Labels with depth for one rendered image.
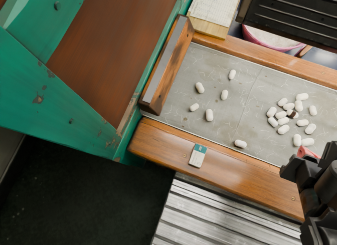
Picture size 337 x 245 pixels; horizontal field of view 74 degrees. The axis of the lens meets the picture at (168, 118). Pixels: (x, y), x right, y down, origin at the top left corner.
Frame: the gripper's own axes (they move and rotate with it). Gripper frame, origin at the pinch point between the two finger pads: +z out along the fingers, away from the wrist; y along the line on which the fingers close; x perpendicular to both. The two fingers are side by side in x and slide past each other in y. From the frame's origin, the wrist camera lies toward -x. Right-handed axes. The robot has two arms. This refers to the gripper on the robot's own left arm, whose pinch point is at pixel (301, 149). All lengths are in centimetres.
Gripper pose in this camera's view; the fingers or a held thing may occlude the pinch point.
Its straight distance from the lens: 64.8
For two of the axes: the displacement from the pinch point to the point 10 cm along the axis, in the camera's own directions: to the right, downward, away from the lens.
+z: 2.9, -5.1, 8.1
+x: -2.3, 7.8, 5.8
